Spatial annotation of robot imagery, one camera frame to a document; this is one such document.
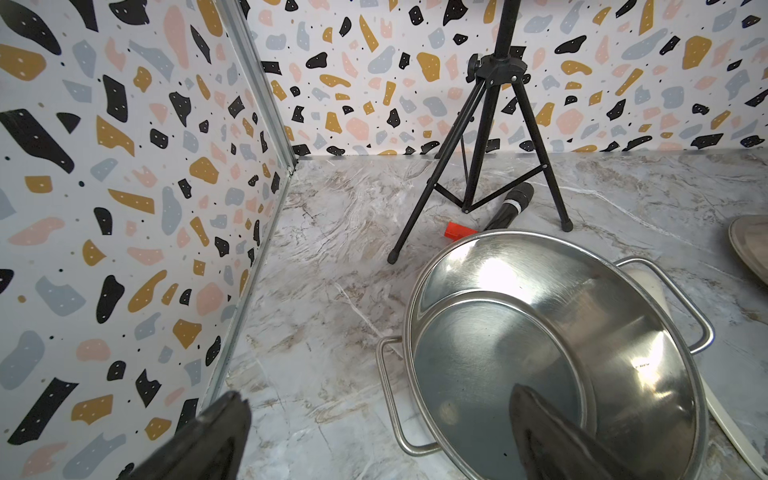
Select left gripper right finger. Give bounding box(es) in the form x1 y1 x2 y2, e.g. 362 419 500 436
509 384 637 479

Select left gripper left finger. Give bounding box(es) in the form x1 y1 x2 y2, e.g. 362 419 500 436
127 391 251 480

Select stainless steel soup pot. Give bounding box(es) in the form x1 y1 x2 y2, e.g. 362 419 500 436
377 230 715 479

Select cream plastic ladle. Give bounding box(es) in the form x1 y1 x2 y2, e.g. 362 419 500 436
623 214 768 480

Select small red block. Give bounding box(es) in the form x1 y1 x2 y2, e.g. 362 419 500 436
444 222 478 241

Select black perforated music stand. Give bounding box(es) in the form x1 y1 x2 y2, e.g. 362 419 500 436
387 0 573 264

